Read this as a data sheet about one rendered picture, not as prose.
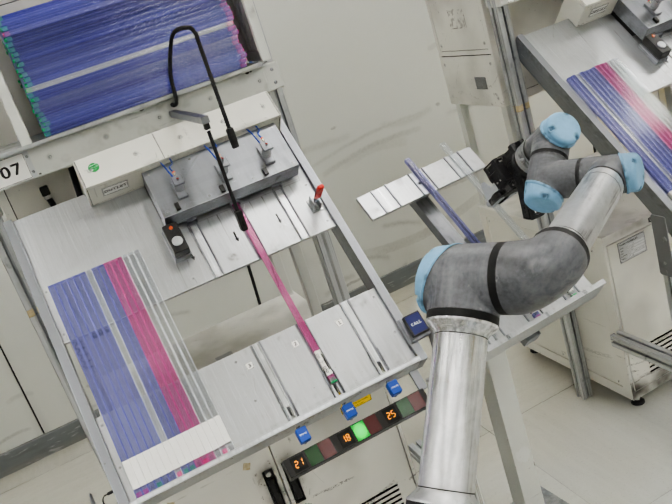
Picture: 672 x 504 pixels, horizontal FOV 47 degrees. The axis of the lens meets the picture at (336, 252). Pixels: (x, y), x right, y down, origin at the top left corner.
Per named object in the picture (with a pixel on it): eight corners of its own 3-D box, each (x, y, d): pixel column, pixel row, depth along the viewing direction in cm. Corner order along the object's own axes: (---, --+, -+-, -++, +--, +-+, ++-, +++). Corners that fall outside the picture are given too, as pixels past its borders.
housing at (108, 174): (279, 147, 200) (281, 114, 187) (96, 220, 186) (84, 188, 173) (266, 124, 203) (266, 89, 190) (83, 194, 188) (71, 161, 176)
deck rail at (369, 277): (423, 366, 175) (428, 357, 170) (415, 370, 175) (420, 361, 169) (279, 131, 201) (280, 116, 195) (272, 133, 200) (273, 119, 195)
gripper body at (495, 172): (506, 159, 180) (530, 134, 169) (525, 190, 179) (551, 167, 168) (480, 171, 178) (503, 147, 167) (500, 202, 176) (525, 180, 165)
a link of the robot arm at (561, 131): (544, 138, 151) (550, 102, 154) (519, 163, 161) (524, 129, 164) (581, 152, 152) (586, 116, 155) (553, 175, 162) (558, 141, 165)
